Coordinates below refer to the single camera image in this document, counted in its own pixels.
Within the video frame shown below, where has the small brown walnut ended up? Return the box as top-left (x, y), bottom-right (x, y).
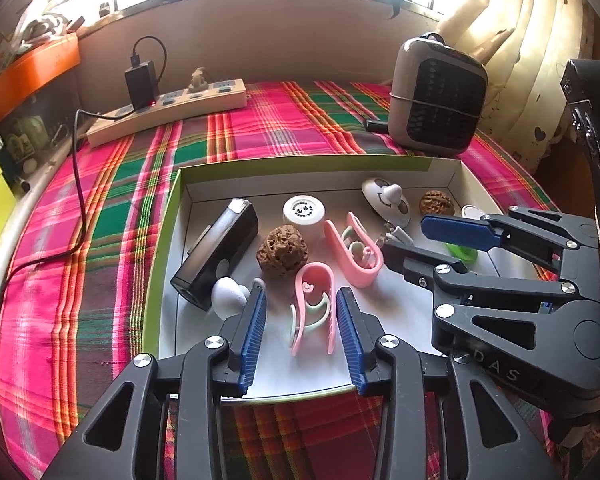
top-left (419, 190), bottom-right (455, 217)

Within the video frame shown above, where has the white green round lid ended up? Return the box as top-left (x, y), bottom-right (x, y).
top-left (445, 203), bottom-right (493, 264)

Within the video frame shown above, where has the white egg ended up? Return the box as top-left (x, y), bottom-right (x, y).
top-left (211, 276), bottom-right (253, 320)

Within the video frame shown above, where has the white heater cord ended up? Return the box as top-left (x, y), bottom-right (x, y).
top-left (389, 91), bottom-right (481, 111)

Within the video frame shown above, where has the black charger with cable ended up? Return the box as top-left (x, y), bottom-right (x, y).
top-left (2, 36), bottom-right (168, 286)

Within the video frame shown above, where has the orange tray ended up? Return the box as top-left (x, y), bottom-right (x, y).
top-left (0, 32), bottom-right (81, 118)

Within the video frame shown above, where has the beige power strip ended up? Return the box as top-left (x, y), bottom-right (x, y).
top-left (86, 78), bottom-right (247, 148)

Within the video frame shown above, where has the black charger adapter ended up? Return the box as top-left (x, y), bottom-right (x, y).
top-left (124, 60), bottom-right (160, 109)

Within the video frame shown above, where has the grey black fan heater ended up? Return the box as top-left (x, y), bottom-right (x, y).
top-left (387, 32), bottom-right (489, 157)

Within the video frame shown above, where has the black rectangular device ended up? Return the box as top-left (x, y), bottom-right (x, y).
top-left (170, 199), bottom-right (259, 310)

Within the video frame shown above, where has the cream heart print curtain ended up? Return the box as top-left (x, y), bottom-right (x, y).
top-left (432, 0), bottom-right (600, 173)

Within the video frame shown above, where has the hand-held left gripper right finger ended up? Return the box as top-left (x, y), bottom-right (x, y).
top-left (334, 287), bottom-right (563, 480)

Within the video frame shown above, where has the glass tank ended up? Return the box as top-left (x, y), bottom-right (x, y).
top-left (0, 67), bottom-right (81, 191)

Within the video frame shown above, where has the white panda face toy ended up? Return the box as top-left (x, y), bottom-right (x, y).
top-left (361, 176), bottom-right (412, 228)

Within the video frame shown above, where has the small grey clip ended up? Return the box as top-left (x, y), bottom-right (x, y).
top-left (378, 220), bottom-right (415, 250)

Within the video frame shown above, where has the green white cardboard box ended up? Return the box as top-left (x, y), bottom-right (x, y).
top-left (141, 156), bottom-right (551, 403)

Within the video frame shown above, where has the pink clip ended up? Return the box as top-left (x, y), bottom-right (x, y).
top-left (323, 211), bottom-right (385, 288)
top-left (286, 261), bottom-right (338, 357)

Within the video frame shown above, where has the large brown walnut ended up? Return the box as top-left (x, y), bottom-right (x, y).
top-left (256, 227), bottom-right (311, 278)

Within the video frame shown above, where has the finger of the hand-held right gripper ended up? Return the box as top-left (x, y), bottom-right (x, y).
top-left (421, 206), bottom-right (600, 281)
top-left (382, 241), bottom-right (600, 321)

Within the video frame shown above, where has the pink green plaid tablecloth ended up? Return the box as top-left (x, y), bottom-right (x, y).
top-left (0, 80), bottom-right (571, 480)

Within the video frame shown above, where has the white jar with printed lid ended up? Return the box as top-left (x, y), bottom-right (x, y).
top-left (282, 194), bottom-right (326, 241)

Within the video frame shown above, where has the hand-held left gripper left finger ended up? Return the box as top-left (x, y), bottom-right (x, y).
top-left (40, 287), bottom-right (268, 480)

